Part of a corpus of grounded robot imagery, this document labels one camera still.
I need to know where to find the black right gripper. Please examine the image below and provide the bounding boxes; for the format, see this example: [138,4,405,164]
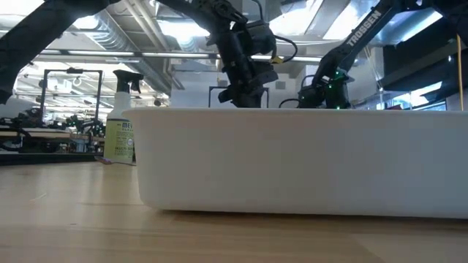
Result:
[298,71,352,110]

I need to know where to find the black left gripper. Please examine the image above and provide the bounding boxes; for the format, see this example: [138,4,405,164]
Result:
[218,31,279,109]

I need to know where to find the white cutlery tray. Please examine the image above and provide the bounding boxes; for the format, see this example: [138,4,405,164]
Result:
[122,107,468,220]

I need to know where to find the spray bottle with yellow liquid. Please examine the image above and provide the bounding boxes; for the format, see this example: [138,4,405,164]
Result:
[104,69,144,165]

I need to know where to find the silver pole with black head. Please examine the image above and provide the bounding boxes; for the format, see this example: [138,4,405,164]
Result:
[365,47,385,109]

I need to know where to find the long ceiling light strip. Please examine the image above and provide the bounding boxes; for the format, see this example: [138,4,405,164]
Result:
[36,48,325,63]

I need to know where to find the background workbench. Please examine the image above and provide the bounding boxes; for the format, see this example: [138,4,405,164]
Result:
[0,127,105,154]

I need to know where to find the person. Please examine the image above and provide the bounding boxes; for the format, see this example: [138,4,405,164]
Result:
[0,0,121,105]

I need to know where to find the black round hoop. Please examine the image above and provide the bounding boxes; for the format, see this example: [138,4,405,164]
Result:
[0,127,26,153]

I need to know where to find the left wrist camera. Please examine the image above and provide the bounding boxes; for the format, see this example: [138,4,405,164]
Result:
[245,20,278,56]

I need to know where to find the silver air duct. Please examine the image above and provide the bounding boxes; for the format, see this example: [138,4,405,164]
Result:
[380,7,445,47]

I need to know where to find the yellow extension cord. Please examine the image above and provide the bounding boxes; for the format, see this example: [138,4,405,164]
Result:
[456,34,464,110]

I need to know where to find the black gantry frame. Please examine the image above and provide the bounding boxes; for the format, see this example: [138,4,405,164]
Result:
[39,68,104,120]

